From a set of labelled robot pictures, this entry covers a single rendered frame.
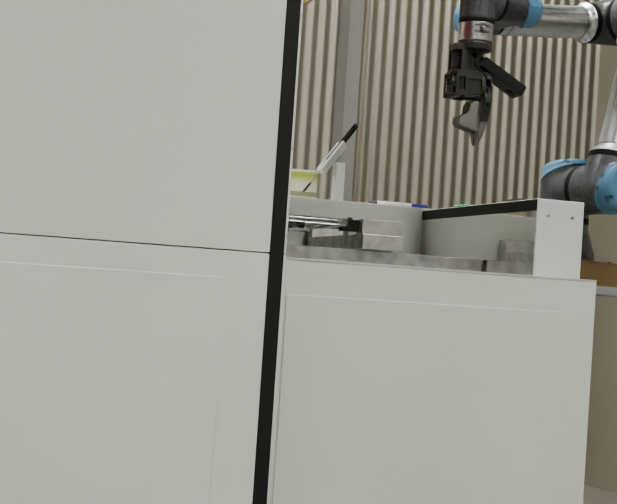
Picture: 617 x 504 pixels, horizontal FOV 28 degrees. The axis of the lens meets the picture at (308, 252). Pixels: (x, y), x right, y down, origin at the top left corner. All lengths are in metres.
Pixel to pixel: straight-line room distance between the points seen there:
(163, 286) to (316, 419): 0.42
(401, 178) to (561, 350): 2.98
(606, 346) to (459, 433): 3.41
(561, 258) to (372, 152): 2.85
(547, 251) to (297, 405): 0.55
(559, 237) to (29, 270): 0.99
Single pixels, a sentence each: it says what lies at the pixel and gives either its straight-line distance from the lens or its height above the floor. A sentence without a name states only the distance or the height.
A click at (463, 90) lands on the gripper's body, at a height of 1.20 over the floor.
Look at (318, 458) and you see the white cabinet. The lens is 2.08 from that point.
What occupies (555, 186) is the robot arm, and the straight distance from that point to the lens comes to 2.94.
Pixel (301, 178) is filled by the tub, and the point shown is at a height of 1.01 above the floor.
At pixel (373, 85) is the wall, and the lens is 5.12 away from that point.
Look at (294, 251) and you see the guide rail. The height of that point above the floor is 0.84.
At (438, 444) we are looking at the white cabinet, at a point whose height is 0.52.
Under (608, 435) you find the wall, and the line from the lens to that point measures 5.53.
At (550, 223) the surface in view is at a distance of 2.29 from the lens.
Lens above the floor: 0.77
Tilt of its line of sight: 2 degrees up
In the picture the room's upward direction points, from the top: 4 degrees clockwise
